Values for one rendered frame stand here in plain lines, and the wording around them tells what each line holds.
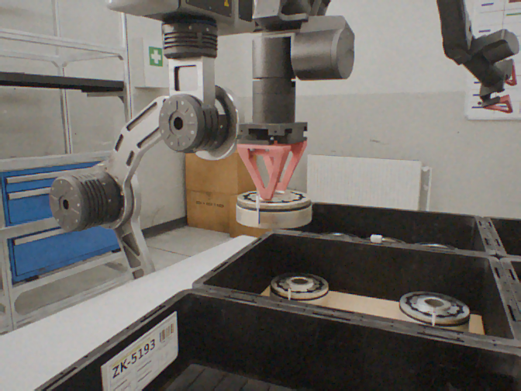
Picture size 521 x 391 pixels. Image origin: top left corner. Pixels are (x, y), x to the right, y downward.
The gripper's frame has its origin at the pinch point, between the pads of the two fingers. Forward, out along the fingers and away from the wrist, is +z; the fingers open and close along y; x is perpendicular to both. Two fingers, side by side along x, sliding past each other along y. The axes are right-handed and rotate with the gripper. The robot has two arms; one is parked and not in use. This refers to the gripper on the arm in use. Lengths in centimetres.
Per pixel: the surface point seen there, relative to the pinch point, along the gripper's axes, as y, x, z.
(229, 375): -10.4, 1.6, 22.4
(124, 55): 156, 158, -41
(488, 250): 24.3, -29.4, 12.5
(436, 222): 50, -21, 15
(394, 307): 17.5, -15.5, 22.5
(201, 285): -7.3, 7.4, 12.3
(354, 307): 14.8, -9.3, 22.5
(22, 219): 87, 171, 45
